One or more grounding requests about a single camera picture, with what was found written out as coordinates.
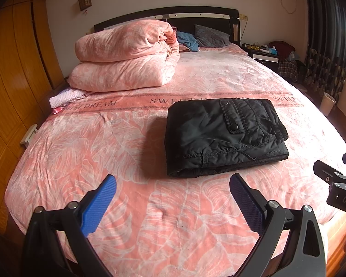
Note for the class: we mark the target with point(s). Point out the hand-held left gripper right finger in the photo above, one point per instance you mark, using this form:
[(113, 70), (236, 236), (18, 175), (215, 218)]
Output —
[(246, 202)]

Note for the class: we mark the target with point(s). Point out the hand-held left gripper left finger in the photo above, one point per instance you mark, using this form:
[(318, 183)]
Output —
[(99, 205)]

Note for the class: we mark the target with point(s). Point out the black jacket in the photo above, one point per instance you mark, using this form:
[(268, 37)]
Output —
[(219, 138)]

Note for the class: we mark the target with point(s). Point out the bed with pink sheet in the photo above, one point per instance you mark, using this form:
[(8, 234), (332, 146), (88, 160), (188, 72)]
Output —
[(103, 150)]

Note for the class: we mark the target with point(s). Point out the white trash bin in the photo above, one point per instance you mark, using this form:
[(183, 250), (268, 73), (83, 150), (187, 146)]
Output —
[(328, 102)]

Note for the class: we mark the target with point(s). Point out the white plastic stool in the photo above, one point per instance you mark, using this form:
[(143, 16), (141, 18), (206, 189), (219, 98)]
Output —
[(28, 135)]

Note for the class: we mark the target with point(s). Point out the plaid cloth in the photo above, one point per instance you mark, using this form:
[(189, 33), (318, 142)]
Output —
[(288, 70)]

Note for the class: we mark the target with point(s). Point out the small white knit cloth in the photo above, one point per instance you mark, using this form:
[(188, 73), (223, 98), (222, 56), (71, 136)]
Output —
[(65, 98)]

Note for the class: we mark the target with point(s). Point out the dark patterned curtain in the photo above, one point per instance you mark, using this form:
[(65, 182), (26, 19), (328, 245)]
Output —
[(323, 34)]

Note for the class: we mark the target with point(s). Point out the dark nightstand with white drawer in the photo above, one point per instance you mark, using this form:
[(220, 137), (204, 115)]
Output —
[(265, 58)]

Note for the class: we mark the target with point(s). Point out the dark red cloth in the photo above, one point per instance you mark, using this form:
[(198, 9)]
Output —
[(282, 46)]

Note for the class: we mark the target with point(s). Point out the blue packet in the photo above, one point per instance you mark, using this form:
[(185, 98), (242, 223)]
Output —
[(273, 51)]

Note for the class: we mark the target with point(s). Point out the folded pink comforter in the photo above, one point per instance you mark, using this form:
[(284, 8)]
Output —
[(121, 54)]

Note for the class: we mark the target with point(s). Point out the wooden wardrobe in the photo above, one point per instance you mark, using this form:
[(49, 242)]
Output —
[(14, 63)]

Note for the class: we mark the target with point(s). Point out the grey pillow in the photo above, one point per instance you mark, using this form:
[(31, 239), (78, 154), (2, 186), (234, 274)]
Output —
[(212, 36)]

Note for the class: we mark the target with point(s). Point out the blue cloth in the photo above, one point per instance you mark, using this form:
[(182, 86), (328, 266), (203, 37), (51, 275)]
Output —
[(189, 41)]

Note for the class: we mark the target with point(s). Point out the black bed headboard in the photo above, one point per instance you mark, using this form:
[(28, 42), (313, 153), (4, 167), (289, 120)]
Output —
[(233, 13)]

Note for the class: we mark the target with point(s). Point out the wall socket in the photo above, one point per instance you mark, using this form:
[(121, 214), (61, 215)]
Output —
[(243, 17)]

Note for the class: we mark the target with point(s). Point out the brown wall lamp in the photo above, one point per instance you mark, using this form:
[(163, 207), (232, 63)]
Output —
[(85, 2)]

